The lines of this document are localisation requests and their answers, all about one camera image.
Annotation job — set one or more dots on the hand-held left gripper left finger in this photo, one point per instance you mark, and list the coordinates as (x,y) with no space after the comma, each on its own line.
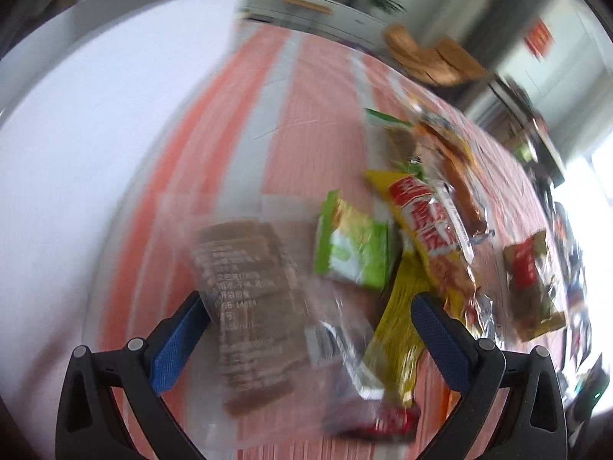
(175,345)

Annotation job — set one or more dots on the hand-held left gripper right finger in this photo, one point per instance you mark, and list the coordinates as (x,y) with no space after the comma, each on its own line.
(438,340)

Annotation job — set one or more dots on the plain yellow snack packet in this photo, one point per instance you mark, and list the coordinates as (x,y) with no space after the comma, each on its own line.
(395,340)

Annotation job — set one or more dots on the clear packet with brown bar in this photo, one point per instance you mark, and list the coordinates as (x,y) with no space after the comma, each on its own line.
(249,297)

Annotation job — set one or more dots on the red and silver snack packet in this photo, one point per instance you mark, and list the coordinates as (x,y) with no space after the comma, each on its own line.
(378,421)

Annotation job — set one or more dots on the clear packet with white label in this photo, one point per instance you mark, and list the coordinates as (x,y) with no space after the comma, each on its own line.
(335,340)

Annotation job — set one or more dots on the brown packet with red label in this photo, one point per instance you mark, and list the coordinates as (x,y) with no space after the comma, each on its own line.
(531,278)

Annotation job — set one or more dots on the yellow and red sausage packet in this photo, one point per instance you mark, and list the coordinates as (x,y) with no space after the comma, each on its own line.
(426,225)

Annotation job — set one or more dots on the green snack packet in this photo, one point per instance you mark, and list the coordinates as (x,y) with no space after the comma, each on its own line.
(352,249)

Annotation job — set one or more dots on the clear packet with orange meat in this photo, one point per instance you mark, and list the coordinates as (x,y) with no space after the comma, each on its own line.
(459,177)

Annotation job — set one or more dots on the brown packet with green edge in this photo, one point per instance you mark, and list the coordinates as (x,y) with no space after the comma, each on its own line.
(395,141)

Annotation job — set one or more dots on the dark dining table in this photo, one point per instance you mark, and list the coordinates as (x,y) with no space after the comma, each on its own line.
(531,124)

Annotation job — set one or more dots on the white board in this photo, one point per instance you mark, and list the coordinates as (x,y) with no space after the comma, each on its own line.
(96,105)

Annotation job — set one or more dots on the orange striped tablecloth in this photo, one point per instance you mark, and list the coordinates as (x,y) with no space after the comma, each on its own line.
(311,105)

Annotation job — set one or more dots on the orange lounge chair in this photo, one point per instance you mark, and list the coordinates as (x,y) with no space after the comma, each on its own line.
(431,57)

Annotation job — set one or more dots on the white television cabinet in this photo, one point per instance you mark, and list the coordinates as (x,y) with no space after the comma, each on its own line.
(335,24)

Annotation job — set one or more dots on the red wall decoration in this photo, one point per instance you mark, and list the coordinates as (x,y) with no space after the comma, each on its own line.
(540,38)

